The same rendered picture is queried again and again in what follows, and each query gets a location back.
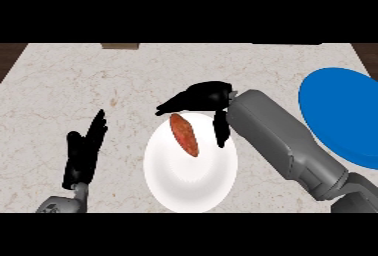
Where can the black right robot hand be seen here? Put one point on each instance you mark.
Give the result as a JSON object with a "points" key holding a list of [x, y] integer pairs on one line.
{"points": [[204, 95]]}

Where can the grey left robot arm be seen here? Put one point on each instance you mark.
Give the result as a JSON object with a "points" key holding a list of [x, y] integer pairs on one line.
{"points": [[63, 201]]}

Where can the blue plate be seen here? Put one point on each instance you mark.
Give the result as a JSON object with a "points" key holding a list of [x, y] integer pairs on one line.
{"points": [[341, 113]]}

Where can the white plate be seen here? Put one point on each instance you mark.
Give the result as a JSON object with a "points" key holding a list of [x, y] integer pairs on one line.
{"points": [[190, 163]]}

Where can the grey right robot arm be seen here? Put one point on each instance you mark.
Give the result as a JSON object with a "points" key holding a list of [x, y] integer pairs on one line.
{"points": [[289, 146]]}

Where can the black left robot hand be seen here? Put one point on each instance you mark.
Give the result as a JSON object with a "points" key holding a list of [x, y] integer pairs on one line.
{"points": [[81, 156]]}

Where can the orange sweet potato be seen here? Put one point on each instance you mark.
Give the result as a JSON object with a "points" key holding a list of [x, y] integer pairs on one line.
{"points": [[185, 135]]}

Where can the tan wooden block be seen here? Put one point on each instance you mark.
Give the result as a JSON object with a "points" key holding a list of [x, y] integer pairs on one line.
{"points": [[120, 46]]}

